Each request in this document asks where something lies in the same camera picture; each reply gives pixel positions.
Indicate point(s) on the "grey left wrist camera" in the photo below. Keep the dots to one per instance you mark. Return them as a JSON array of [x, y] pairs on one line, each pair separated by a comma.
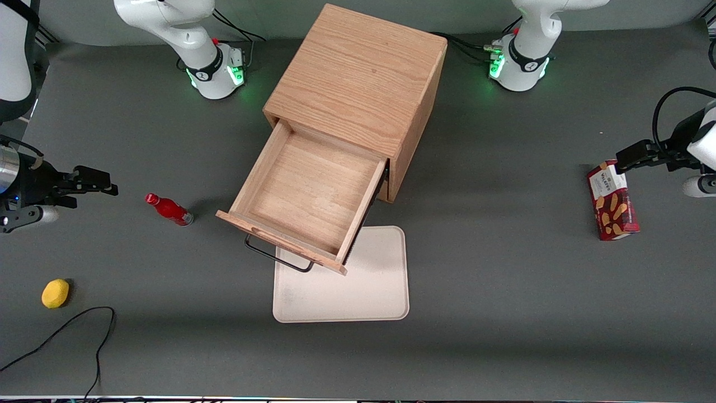
[[699, 186]]

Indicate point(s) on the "yellow lemon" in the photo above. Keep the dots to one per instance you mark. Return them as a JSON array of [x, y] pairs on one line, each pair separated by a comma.
[[55, 294]]

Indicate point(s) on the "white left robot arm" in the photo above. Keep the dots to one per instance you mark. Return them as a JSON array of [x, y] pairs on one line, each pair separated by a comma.
[[526, 61]]

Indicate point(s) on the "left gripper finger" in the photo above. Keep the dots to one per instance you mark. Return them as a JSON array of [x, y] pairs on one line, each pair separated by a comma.
[[637, 155], [665, 157]]

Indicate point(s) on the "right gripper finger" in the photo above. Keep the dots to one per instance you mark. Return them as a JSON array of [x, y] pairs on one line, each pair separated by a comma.
[[92, 180], [60, 189]]

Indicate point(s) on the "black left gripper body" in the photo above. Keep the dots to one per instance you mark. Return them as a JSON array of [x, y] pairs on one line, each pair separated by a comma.
[[674, 148]]

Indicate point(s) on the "red tartan shortbread box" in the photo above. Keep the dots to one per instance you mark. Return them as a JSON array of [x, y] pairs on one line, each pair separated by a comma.
[[614, 207]]

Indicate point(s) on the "oak wooden cabinet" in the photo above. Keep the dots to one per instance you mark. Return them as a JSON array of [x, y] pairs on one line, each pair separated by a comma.
[[358, 67]]

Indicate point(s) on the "small red bottle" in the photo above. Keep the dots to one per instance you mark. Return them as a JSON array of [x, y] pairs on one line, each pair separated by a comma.
[[168, 209]]

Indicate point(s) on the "cream plastic tray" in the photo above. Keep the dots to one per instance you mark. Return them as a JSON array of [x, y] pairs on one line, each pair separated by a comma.
[[363, 291]]

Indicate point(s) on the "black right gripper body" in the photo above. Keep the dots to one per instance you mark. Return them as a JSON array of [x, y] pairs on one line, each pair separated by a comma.
[[34, 183]]

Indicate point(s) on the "aluminium frame profile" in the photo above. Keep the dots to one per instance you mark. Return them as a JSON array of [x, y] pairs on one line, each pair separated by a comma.
[[47, 36]]

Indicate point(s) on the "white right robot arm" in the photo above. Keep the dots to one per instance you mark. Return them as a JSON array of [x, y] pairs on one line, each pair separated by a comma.
[[190, 39]]

